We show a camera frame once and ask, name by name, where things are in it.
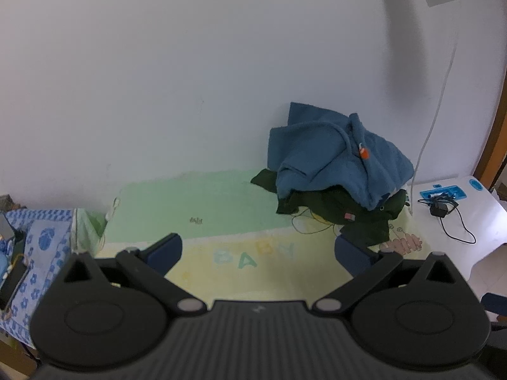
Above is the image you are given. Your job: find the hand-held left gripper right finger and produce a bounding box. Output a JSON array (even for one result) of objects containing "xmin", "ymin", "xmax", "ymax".
[{"xmin": 313, "ymin": 235, "xmax": 460, "ymax": 319}]

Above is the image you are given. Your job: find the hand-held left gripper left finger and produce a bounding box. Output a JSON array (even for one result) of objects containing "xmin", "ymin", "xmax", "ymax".
[{"xmin": 59, "ymin": 233, "xmax": 207, "ymax": 319}]

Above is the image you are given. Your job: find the blue fleece garment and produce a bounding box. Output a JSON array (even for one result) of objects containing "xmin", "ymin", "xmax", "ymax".
[{"xmin": 267, "ymin": 102, "xmax": 415, "ymax": 211}]

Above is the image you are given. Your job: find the dark green garment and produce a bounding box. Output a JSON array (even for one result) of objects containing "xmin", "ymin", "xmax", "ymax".
[{"xmin": 251, "ymin": 168, "xmax": 410, "ymax": 248}]

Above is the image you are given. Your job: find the pastel printed bed blanket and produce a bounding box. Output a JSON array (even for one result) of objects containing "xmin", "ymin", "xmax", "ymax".
[{"xmin": 73, "ymin": 169, "xmax": 434, "ymax": 303}]

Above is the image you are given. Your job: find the light green striped pillow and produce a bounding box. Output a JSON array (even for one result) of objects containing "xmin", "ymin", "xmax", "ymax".
[{"xmin": 75, "ymin": 208, "xmax": 109, "ymax": 254}]

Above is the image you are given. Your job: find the blue patterned cloth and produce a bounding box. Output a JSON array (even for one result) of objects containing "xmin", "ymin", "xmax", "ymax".
[{"xmin": 0, "ymin": 208, "xmax": 78, "ymax": 345}]

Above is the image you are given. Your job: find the small white table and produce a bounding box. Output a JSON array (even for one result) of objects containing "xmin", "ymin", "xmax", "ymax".
[{"xmin": 412, "ymin": 175, "xmax": 507, "ymax": 282}]

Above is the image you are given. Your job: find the black flat device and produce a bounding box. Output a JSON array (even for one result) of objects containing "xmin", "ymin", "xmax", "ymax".
[{"xmin": 0, "ymin": 261, "xmax": 30, "ymax": 313}]

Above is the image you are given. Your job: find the black charger with cable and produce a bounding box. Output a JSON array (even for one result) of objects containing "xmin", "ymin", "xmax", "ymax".
[{"xmin": 420, "ymin": 194, "xmax": 477, "ymax": 245}]

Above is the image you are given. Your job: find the white wall cable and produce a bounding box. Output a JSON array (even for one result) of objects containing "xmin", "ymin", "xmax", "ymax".
[{"xmin": 409, "ymin": 28, "xmax": 460, "ymax": 216}]

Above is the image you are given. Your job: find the wooden door frame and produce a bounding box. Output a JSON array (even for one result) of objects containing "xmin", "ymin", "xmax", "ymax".
[{"xmin": 473, "ymin": 87, "xmax": 507, "ymax": 191}]

